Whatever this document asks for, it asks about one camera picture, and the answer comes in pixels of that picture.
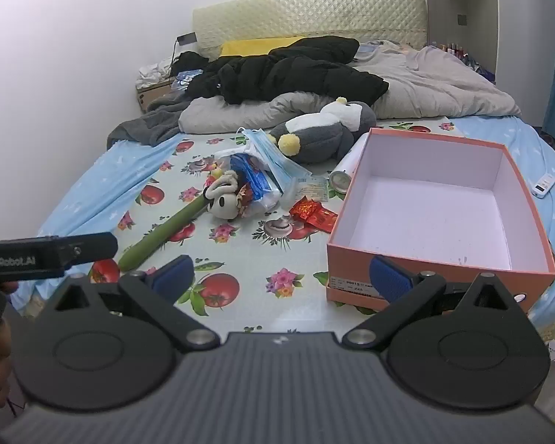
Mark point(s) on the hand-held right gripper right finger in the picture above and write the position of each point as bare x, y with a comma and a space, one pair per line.
388, 281

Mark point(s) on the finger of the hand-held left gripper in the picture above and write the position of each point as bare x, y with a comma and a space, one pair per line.
90, 247

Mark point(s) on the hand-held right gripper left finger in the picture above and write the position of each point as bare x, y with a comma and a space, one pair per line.
175, 278

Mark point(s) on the orange cardboard box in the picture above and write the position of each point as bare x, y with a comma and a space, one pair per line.
434, 203

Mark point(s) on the black and white plush toy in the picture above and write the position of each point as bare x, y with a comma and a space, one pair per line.
224, 201

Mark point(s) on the white embossed paper towel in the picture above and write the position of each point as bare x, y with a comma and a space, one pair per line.
229, 152

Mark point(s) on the blue face mask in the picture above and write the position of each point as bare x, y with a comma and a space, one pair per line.
277, 155
284, 189

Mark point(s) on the orange box lid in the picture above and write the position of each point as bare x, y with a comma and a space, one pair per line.
340, 299

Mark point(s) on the light blue bed sheet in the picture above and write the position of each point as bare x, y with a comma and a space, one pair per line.
74, 194

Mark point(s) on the floral printed mat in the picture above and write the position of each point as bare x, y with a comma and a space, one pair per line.
254, 259

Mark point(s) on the red foil packet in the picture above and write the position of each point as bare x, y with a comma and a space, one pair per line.
303, 208
323, 221

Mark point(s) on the clear cookie packet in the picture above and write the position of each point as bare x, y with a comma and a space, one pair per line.
312, 189

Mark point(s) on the white spray can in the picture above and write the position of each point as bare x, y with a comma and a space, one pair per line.
349, 164

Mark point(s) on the blue tissue pack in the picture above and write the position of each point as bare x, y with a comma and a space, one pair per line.
254, 180

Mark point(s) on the dark grey blanket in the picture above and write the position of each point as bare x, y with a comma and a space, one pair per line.
148, 122

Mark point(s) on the grey penguin plush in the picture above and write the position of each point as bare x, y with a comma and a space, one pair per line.
323, 134

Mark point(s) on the brown cardboard box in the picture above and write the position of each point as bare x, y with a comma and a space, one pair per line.
152, 95

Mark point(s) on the white remote control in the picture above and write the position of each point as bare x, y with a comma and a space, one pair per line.
543, 186

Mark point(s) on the white crumpled clothes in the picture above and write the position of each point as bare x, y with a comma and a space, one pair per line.
155, 73

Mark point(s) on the blue plastic bag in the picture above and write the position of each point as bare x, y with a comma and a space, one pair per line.
187, 78

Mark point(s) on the light grey duvet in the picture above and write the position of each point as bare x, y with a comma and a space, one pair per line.
434, 83

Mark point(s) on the black cloth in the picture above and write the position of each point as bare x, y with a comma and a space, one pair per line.
192, 62

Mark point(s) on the black puffer jacket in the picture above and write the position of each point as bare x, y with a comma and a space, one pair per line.
296, 74

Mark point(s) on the black charger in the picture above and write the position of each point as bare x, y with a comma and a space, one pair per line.
186, 37

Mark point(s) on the row of cosmetic bottles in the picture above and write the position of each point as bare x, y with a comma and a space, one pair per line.
455, 51

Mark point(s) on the yellow pillow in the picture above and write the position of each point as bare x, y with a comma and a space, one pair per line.
249, 47

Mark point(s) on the wall switch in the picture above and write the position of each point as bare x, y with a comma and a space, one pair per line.
463, 20

